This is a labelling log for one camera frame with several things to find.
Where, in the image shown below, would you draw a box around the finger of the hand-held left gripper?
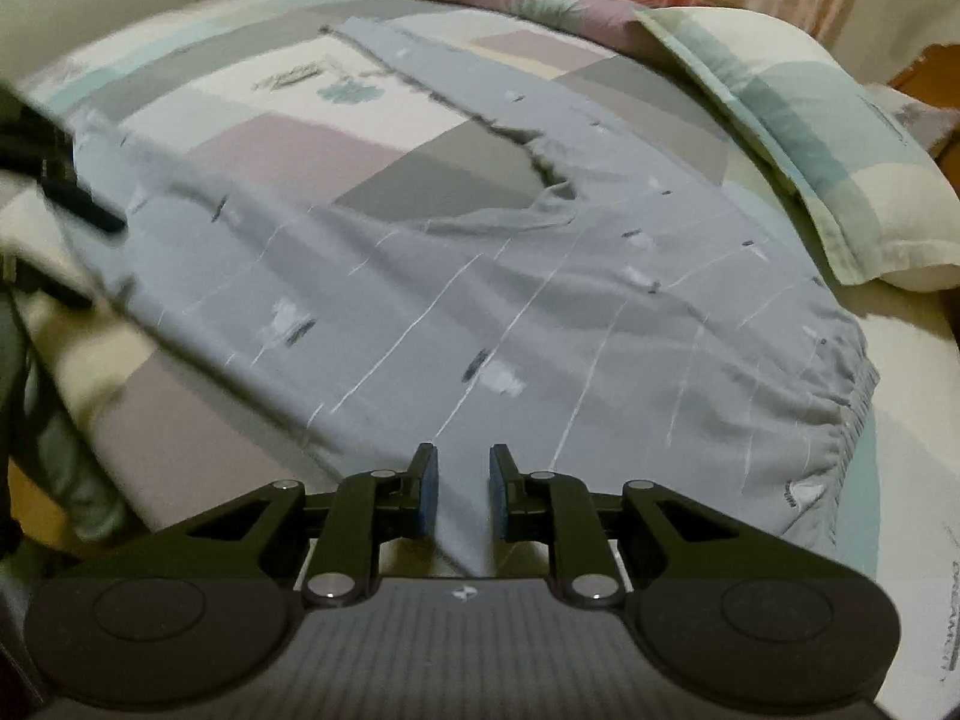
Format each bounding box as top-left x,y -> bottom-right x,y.
41,180 -> 127,235

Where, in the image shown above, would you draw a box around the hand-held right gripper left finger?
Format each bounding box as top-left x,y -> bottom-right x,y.
67,441 -> 440,608

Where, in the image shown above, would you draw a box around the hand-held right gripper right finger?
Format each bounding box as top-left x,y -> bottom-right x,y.
489,442 -> 863,608

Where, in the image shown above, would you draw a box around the grey striped pants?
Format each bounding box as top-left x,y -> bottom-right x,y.
67,15 -> 882,571

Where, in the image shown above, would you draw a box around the patchwork bed sheet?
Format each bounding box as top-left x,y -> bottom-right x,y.
0,0 -> 960,720

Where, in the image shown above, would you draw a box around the checked pillow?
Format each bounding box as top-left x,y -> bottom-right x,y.
634,6 -> 960,293

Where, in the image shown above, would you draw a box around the grey floral pillow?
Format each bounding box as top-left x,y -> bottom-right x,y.
862,82 -> 960,162

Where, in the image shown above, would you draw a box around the wooden bed headboard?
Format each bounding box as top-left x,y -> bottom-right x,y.
889,41 -> 960,113

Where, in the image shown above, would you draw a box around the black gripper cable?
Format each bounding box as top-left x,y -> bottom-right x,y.
0,251 -> 53,481

